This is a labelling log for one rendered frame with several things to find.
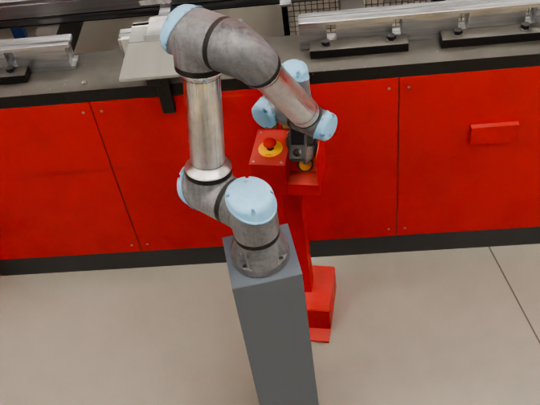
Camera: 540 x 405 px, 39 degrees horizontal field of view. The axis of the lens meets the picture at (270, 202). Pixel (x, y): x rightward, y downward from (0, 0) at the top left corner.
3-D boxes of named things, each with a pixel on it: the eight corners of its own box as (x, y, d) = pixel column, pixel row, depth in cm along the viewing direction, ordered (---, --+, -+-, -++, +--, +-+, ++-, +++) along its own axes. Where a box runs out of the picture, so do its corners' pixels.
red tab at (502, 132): (469, 145, 248) (471, 128, 243) (468, 141, 249) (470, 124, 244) (517, 141, 247) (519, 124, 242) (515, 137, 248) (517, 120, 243)
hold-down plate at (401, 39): (310, 59, 235) (309, 51, 233) (309, 49, 239) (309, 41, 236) (408, 51, 232) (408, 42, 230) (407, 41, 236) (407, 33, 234)
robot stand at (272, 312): (321, 423, 245) (302, 273, 190) (267, 436, 244) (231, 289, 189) (308, 376, 257) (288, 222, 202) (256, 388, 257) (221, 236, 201)
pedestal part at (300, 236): (294, 291, 268) (279, 182, 230) (296, 278, 272) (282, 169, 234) (311, 292, 267) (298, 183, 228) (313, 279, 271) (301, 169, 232)
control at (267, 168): (253, 193, 227) (245, 149, 215) (262, 157, 238) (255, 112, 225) (320, 196, 224) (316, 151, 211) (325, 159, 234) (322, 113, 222)
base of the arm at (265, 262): (296, 270, 191) (292, 244, 183) (236, 284, 190) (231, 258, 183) (284, 227, 201) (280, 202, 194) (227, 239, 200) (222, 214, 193)
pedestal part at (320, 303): (272, 338, 270) (269, 319, 261) (283, 283, 286) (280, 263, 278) (329, 343, 266) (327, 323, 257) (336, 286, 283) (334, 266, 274)
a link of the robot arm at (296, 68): (270, 71, 198) (289, 52, 201) (276, 102, 206) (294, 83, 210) (295, 81, 194) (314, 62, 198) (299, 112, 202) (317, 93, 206)
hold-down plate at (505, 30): (441, 48, 231) (442, 40, 229) (439, 38, 235) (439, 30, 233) (542, 40, 229) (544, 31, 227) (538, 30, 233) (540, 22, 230)
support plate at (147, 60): (119, 82, 218) (118, 79, 217) (132, 30, 236) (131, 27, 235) (181, 77, 216) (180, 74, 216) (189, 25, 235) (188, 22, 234)
